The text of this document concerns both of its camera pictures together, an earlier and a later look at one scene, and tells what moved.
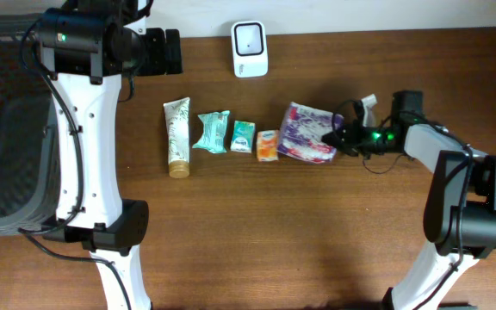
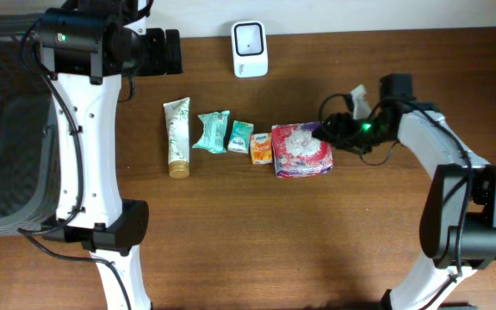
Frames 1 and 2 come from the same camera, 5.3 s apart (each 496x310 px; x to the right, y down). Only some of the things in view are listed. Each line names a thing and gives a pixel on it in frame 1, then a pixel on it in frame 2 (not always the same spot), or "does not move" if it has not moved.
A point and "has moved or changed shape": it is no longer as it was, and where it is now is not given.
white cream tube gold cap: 177,123 does not move
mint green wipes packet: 213,137 does not move
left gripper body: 155,56 does not move
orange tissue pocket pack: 267,145 has moved or changed shape
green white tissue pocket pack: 243,137 does not move
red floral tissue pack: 302,132 has moved or changed shape
